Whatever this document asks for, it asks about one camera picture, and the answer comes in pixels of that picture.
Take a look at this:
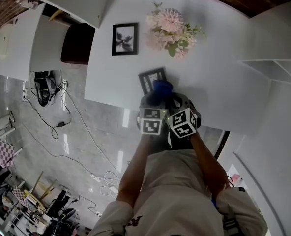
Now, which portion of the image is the wooden stool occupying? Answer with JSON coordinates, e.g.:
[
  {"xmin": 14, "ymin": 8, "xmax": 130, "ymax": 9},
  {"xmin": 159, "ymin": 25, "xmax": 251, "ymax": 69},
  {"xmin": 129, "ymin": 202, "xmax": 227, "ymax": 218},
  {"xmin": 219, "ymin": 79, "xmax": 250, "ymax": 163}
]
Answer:
[{"xmin": 23, "ymin": 171, "xmax": 58, "ymax": 207}]

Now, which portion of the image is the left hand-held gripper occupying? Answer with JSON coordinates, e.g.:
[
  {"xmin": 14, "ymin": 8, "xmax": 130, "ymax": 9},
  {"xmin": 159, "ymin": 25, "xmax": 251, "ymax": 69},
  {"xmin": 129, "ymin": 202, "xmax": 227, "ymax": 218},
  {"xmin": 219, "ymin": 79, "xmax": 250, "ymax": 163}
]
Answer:
[{"xmin": 137, "ymin": 94, "xmax": 172, "ymax": 135}]

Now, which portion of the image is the white box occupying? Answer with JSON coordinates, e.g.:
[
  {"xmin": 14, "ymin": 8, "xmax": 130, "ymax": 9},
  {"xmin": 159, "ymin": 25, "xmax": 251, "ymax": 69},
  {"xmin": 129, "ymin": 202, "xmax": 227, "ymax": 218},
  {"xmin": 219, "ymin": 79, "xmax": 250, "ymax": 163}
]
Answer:
[{"xmin": 0, "ymin": 25, "xmax": 12, "ymax": 59}]

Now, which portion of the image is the white table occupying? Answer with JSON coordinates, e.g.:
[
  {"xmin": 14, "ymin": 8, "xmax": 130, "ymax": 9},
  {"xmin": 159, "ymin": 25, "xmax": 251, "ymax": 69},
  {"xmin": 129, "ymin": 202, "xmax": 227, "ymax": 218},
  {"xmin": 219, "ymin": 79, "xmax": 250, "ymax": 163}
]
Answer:
[{"xmin": 83, "ymin": 0, "xmax": 272, "ymax": 136}]

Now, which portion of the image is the small white desk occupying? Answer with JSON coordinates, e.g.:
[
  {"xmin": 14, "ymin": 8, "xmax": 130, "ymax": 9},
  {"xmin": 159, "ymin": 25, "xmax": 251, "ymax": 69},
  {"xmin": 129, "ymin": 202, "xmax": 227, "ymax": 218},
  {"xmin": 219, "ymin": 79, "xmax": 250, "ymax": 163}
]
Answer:
[{"xmin": 0, "ymin": 2, "xmax": 70, "ymax": 83}]

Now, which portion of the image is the white desk with hutch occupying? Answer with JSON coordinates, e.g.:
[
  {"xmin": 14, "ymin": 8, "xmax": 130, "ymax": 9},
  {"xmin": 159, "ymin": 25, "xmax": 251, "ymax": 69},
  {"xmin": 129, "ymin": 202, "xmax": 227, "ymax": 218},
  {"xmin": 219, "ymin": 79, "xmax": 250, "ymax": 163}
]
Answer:
[{"xmin": 11, "ymin": 0, "xmax": 291, "ymax": 86}]

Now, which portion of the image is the blue wiping cloth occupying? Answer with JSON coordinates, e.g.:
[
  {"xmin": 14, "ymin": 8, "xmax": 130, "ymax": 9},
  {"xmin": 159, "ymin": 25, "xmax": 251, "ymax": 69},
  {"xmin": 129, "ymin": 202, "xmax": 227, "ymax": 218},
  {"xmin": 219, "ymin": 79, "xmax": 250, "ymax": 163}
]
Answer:
[{"xmin": 147, "ymin": 80, "xmax": 174, "ymax": 107}]

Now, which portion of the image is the pink cloth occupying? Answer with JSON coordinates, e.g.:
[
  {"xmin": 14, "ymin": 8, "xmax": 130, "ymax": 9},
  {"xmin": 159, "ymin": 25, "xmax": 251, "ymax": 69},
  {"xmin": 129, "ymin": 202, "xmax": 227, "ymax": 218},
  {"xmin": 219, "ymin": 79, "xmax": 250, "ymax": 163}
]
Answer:
[{"xmin": 230, "ymin": 173, "xmax": 243, "ymax": 184}]

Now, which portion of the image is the clear plastic bottle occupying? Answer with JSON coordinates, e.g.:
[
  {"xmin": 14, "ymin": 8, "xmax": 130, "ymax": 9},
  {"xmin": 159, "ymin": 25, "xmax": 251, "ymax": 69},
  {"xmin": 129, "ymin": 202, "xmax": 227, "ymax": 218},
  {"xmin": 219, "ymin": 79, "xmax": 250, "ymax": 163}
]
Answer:
[{"xmin": 16, "ymin": 0, "xmax": 38, "ymax": 10}]

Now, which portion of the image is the small checkered cloth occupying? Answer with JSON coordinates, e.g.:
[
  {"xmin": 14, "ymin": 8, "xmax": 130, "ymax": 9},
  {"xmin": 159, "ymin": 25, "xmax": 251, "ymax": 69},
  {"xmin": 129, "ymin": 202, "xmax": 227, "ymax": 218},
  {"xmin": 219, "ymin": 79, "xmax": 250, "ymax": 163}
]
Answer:
[{"xmin": 11, "ymin": 186, "xmax": 36, "ymax": 213}]

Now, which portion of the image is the person's right forearm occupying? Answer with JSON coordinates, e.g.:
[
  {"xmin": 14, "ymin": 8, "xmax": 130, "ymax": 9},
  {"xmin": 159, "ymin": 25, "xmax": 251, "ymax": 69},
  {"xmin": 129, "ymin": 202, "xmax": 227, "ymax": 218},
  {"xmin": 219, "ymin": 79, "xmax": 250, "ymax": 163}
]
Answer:
[{"xmin": 189, "ymin": 131, "xmax": 232, "ymax": 199}]

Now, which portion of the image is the black bag on floor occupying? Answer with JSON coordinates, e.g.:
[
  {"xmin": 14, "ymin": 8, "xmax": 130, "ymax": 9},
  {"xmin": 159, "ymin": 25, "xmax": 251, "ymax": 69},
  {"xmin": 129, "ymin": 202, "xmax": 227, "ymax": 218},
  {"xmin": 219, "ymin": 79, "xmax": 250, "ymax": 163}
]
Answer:
[{"xmin": 33, "ymin": 70, "xmax": 57, "ymax": 108}]

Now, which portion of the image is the white floor cable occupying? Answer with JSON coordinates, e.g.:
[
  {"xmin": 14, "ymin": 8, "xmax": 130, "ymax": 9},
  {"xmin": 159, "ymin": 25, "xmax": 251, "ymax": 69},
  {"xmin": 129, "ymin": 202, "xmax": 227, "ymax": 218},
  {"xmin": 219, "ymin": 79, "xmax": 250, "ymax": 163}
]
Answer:
[{"xmin": 61, "ymin": 87, "xmax": 119, "ymax": 175}]

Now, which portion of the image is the person's left forearm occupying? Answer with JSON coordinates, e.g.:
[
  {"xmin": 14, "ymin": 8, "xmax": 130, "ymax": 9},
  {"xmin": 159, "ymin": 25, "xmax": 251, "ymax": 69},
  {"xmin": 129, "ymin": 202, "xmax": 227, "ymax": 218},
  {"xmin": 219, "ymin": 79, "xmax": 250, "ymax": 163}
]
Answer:
[{"xmin": 116, "ymin": 132, "xmax": 161, "ymax": 204}]

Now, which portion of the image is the pink flower bouquet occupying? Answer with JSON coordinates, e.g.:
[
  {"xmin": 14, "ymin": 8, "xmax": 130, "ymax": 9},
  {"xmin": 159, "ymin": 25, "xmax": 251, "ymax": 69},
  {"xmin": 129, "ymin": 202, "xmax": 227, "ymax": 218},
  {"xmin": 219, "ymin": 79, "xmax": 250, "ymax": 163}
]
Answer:
[{"xmin": 145, "ymin": 1, "xmax": 207, "ymax": 60}]

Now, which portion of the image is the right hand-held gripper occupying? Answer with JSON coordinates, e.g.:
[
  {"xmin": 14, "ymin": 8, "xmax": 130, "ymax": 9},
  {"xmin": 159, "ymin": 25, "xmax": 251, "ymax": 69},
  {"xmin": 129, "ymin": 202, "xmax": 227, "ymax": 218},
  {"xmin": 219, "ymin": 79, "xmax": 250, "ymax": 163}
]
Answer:
[{"xmin": 167, "ymin": 92, "xmax": 203, "ymax": 140}]

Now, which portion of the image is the grey floor cable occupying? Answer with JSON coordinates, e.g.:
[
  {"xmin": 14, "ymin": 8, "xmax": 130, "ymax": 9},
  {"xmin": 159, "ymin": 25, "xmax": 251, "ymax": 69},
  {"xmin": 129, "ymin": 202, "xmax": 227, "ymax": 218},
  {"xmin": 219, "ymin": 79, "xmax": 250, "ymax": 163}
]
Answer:
[{"xmin": 22, "ymin": 123, "xmax": 95, "ymax": 179}]

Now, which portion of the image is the person's beige shirt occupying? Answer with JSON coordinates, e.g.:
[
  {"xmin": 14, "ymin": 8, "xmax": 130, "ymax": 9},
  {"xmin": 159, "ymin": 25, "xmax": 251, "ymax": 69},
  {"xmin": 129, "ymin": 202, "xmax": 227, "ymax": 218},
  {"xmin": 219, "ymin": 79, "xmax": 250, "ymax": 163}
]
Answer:
[{"xmin": 88, "ymin": 148, "xmax": 269, "ymax": 236}]

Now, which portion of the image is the purple checkered cloth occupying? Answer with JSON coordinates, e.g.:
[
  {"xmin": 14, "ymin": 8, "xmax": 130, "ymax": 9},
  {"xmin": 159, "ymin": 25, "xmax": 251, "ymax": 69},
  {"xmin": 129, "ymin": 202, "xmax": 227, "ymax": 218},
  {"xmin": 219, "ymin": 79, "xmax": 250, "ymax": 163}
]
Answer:
[{"xmin": 0, "ymin": 137, "xmax": 16, "ymax": 168}]

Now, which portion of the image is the black cable with adapter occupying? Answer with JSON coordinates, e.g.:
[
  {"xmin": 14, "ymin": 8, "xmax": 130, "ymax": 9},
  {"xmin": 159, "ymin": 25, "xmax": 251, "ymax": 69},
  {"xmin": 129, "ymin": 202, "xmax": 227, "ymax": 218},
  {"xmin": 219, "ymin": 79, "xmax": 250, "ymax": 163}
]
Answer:
[{"xmin": 24, "ymin": 80, "xmax": 73, "ymax": 140}]

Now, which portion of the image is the black equipment pile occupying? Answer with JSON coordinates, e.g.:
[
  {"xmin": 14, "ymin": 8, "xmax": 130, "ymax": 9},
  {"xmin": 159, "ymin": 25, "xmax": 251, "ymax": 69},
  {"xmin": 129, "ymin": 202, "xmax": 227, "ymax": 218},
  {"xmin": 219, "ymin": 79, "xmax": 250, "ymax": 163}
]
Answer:
[{"xmin": 44, "ymin": 190, "xmax": 78, "ymax": 236}]

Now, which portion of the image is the brown wooden chair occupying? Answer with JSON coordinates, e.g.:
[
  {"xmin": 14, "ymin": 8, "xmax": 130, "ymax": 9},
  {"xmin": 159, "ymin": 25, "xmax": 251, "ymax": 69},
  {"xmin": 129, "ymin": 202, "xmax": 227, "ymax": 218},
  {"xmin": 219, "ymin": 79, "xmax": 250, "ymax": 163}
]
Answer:
[{"xmin": 48, "ymin": 8, "xmax": 96, "ymax": 66}]

